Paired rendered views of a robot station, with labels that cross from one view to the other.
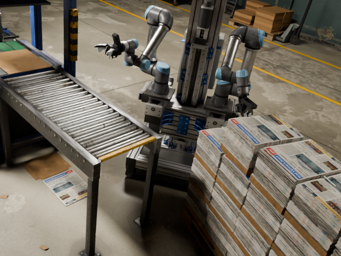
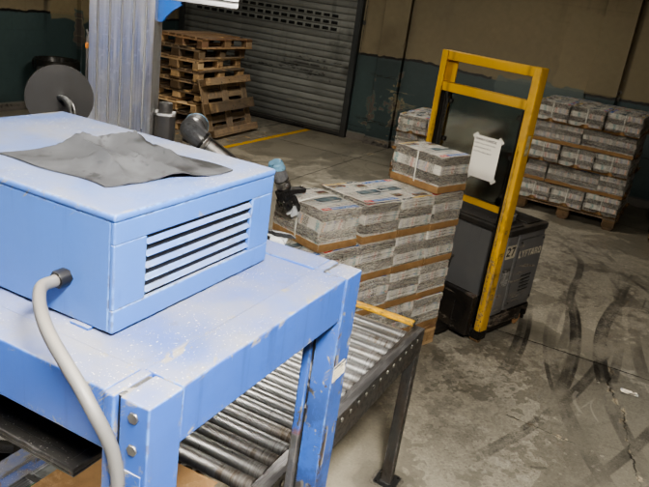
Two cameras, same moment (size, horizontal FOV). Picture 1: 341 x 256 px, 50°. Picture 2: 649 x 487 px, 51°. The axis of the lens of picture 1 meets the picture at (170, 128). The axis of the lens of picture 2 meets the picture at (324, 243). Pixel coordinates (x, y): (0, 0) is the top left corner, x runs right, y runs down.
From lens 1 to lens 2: 3.99 m
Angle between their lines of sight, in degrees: 92
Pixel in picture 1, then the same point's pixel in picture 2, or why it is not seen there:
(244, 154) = (348, 228)
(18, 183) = not seen: outside the picture
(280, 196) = (392, 224)
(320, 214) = (421, 204)
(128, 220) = not seen: hidden behind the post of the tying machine
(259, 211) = (374, 259)
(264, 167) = (374, 217)
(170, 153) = not seen: hidden behind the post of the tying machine
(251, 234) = (373, 286)
